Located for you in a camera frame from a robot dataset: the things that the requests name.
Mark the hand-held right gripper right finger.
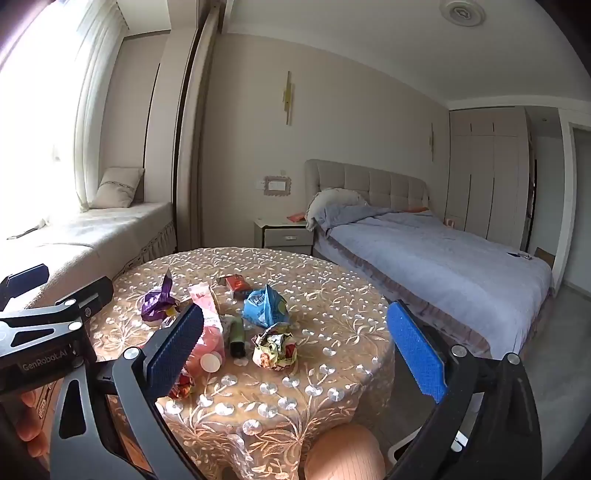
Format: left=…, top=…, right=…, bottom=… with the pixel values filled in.
left=385, top=300, right=542, bottom=480

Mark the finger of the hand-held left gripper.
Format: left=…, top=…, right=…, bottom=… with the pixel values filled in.
left=0, top=276, right=115, bottom=340
left=0, top=263, right=51, bottom=308

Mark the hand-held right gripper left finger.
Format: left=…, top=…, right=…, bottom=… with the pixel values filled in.
left=48, top=302, right=206, bottom=480

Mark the blue plastic bag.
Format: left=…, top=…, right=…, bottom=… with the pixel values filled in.
left=242, top=285, right=291, bottom=328

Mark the person's left hand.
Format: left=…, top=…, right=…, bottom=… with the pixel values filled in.
left=14, top=388, right=49, bottom=457

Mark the pink squeeze tube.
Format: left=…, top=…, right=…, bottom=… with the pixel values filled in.
left=187, top=283, right=227, bottom=374

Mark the small red wrapper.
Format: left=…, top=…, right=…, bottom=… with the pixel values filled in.
left=167, top=367, right=195, bottom=400

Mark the purple foil wrapper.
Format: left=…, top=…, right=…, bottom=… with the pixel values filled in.
left=141, top=270, right=182, bottom=324

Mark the cushioned window seat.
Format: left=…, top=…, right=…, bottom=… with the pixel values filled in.
left=0, top=200, right=177, bottom=315

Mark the dark green tube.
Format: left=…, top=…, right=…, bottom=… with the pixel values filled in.
left=228, top=315, right=245, bottom=357

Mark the small red box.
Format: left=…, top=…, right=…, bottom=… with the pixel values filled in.
left=225, top=274, right=254, bottom=301

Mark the floral transparent tablecloth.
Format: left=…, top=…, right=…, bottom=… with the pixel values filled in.
left=88, top=247, right=397, bottom=480

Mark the crumpled colourful wrapper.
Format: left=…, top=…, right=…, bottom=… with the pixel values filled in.
left=250, top=323, right=296, bottom=370

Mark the light blue blanket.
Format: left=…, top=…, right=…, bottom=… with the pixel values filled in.
left=307, top=203, right=555, bottom=358

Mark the beige square cushion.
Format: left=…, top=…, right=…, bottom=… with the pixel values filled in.
left=88, top=167, right=145, bottom=209

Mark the person's pink trouser leg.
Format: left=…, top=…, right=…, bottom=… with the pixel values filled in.
left=302, top=424, right=386, bottom=480

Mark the beige nightstand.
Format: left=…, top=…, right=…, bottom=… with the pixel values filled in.
left=253, top=216, right=315, bottom=256

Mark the grey white pillow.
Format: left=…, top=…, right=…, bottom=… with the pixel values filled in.
left=307, top=188, right=370, bottom=232

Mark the beige upholstered bed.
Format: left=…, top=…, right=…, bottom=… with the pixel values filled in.
left=304, top=159, right=556, bottom=361

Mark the white sheer curtain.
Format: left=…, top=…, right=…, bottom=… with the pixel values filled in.
left=74, top=0, right=127, bottom=213

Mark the beige wardrobe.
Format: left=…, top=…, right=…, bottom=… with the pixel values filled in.
left=445, top=107, right=532, bottom=250

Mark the round ceiling vent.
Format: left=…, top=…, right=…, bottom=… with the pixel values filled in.
left=438, top=0, right=486, bottom=27

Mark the wall switch plate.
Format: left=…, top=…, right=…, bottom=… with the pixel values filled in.
left=262, top=175, right=293, bottom=197

